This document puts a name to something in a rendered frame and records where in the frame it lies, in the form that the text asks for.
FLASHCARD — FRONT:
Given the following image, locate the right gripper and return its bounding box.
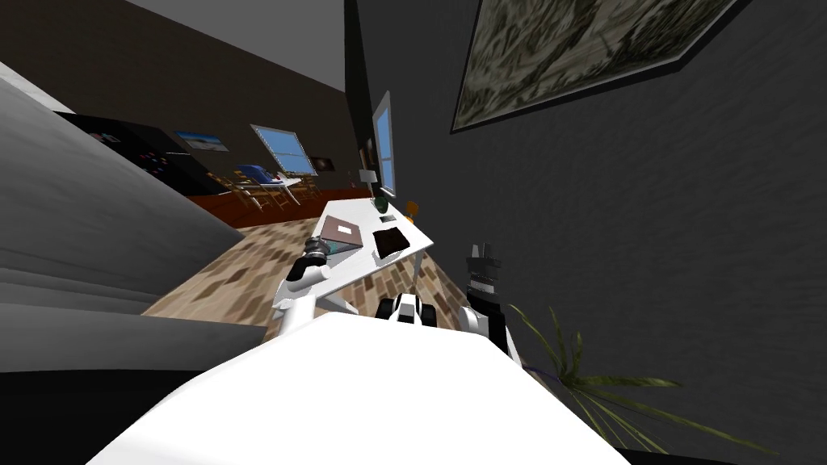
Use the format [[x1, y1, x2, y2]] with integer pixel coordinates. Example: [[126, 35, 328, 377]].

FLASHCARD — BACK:
[[464, 242, 503, 279]]

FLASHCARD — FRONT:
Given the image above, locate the brown book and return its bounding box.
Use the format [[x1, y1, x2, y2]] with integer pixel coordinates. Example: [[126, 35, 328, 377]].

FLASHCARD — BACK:
[[320, 214, 367, 253]]

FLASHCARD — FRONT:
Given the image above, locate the white table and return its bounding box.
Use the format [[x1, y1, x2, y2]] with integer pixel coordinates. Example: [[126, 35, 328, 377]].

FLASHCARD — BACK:
[[313, 198, 434, 315]]

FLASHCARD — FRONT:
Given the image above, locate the black square pad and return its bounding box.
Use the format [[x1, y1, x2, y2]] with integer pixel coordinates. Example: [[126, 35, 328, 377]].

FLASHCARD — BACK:
[[372, 226, 412, 260]]

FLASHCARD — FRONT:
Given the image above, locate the dining table with chairs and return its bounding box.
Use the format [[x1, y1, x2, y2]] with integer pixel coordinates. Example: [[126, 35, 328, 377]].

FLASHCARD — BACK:
[[205, 164, 322, 212]]

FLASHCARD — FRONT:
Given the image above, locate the wide blue window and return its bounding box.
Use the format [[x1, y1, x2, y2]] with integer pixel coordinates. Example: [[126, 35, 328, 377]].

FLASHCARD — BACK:
[[250, 124, 318, 178]]

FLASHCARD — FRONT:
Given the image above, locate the narrow blue window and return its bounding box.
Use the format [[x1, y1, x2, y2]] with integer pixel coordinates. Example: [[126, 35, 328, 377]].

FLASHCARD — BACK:
[[372, 90, 397, 199]]

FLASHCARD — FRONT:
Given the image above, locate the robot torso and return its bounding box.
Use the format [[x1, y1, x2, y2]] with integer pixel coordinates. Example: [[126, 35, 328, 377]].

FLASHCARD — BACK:
[[86, 291, 632, 465]]

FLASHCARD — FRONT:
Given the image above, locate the green potted plant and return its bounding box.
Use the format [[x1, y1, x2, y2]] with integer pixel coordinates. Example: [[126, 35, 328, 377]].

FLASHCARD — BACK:
[[508, 303, 779, 457]]

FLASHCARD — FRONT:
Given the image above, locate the black refrigerator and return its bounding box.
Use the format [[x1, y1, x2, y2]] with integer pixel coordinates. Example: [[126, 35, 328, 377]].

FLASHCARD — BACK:
[[54, 111, 229, 199]]

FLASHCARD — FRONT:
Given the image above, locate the grey sofa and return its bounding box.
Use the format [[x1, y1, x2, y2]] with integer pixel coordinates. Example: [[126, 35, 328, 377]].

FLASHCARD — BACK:
[[0, 61, 267, 377]]

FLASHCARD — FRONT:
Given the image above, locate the blue landscape wall picture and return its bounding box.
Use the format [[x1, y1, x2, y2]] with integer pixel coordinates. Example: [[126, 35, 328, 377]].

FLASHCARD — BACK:
[[174, 130, 231, 153]]

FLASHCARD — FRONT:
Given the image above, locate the large framed wall picture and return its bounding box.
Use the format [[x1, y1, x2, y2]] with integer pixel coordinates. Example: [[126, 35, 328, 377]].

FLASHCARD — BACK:
[[449, 0, 739, 136]]

